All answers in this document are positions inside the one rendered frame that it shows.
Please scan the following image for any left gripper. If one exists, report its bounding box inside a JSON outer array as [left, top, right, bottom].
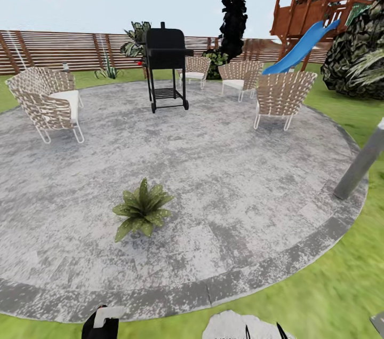
[[82, 311, 119, 339]]

